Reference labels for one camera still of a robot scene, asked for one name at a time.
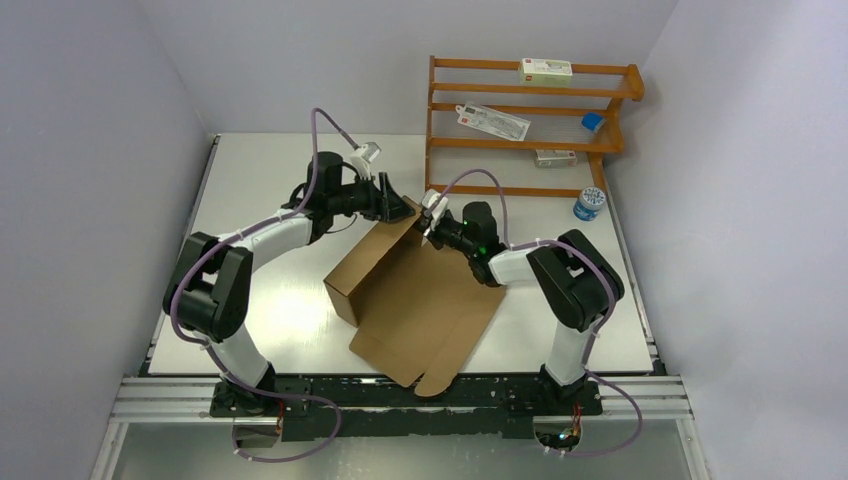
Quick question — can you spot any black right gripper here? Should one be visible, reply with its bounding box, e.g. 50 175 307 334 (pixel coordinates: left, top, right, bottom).
410 213 476 258

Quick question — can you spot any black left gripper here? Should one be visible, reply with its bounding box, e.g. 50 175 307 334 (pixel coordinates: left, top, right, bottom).
330 173 416 225

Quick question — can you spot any brown cardboard box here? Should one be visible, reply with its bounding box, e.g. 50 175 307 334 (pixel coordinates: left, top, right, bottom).
324 207 506 398

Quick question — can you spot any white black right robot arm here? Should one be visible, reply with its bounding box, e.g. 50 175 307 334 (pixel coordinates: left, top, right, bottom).
417 190 625 414

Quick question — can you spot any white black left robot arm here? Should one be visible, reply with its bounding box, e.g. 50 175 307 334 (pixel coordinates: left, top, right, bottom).
162 142 415 416

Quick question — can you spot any small grey-white box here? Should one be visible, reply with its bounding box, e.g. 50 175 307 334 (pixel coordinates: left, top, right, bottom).
534 150 578 168

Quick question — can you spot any green white box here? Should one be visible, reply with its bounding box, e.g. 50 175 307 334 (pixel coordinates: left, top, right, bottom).
518 58 573 88

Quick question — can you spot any flat white packet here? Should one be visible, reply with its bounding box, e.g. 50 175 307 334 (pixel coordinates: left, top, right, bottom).
455 102 531 142

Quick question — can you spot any blue white round jar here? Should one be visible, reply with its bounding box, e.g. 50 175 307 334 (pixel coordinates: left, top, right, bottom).
572 186 607 221

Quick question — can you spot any small blue block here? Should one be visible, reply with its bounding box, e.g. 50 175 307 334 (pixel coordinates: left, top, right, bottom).
581 112 606 133

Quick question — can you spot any orange wooden shelf rack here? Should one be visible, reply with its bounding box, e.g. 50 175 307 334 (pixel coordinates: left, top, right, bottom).
424 56 645 197

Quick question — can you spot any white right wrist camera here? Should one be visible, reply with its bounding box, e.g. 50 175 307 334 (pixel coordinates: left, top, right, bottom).
417 189 449 236

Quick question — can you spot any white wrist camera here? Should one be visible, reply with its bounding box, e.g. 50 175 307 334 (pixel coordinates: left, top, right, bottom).
417 189 449 236
348 142 382 180

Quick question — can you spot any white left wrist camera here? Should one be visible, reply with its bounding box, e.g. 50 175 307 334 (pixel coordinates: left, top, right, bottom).
348 142 382 180

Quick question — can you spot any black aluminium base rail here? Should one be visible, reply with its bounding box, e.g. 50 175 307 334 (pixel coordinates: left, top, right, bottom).
109 374 694 441

